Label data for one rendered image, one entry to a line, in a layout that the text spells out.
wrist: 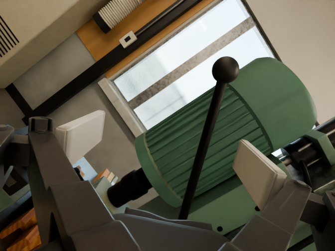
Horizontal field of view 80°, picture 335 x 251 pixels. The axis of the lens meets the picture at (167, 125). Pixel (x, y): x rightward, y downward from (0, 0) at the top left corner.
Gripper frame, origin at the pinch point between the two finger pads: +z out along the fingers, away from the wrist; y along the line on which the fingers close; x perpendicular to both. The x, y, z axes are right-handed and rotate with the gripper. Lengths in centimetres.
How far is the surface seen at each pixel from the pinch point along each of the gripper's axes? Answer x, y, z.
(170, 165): -9.3, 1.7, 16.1
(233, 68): 8.3, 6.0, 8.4
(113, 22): 38, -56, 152
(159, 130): -4.8, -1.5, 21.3
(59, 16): 31, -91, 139
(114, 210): -25.0, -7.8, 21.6
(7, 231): -28.1, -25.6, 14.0
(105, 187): -21.7, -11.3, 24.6
